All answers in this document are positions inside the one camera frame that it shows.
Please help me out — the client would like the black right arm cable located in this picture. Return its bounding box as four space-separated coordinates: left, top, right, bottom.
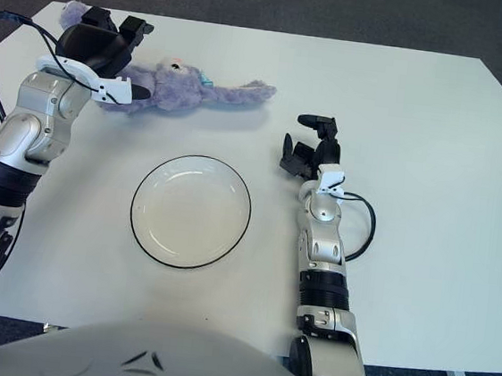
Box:
332 192 380 264

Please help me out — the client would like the purple plush rabbit doll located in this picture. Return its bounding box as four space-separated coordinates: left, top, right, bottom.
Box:
50 0 285 132

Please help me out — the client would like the grey robot torso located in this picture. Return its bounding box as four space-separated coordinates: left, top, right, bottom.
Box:
0 303 339 376

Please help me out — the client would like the white plate with black rim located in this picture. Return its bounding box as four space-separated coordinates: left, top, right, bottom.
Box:
125 148 257 276

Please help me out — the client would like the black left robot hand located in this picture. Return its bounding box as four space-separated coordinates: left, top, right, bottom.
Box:
52 3 161 102

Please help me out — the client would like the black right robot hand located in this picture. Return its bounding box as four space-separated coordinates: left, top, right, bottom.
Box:
277 112 346 185

